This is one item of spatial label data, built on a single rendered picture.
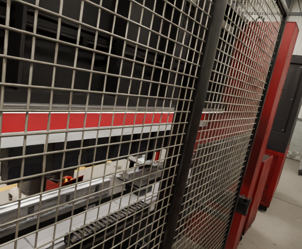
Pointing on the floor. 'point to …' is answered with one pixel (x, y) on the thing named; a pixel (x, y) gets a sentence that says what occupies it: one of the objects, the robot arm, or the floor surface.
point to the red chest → (257, 191)
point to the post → (181, 178)
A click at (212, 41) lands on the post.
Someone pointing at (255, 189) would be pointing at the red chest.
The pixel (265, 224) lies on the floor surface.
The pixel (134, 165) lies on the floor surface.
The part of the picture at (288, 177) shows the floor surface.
